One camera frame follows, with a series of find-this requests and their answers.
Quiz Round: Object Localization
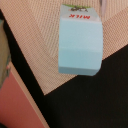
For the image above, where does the light blue milk carton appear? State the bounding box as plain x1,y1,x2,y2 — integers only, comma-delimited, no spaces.
58,5,103,76

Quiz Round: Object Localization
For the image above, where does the beige woven placemat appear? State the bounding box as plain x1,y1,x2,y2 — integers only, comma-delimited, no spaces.
0,0,128,94

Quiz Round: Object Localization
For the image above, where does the pink toy stove board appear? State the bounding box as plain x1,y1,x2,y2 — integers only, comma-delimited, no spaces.
0,63,50,128

